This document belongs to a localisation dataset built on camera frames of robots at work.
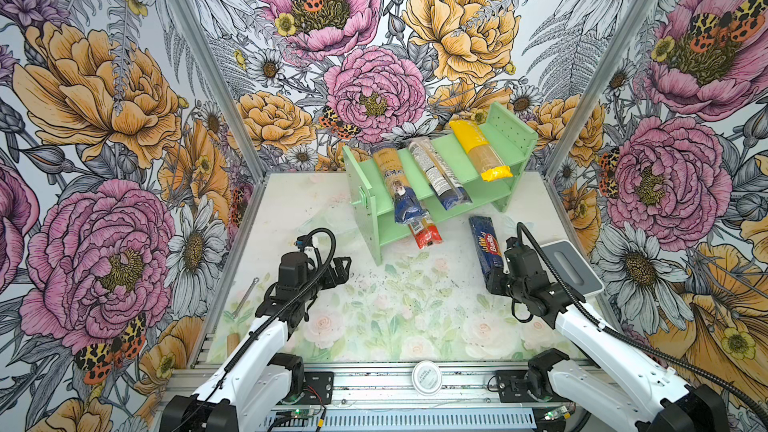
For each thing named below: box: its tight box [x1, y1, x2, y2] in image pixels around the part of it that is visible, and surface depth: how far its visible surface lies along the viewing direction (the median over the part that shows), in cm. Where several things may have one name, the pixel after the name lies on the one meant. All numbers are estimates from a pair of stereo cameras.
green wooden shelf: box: [343, 103, 539, 265], surface depth 88 cm
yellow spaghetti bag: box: [449, 119, 513, 182], surface depth 87 cm
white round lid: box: [411, 360, 442, 397], surface depth 71 cm
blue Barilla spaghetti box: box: [468, 216, 504, 278], surface depth 91 cm
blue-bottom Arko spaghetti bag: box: [372, 143, 428, 225], surface depth 78 cm
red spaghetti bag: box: [408, 210, 443, 249], surface depth 87 cm
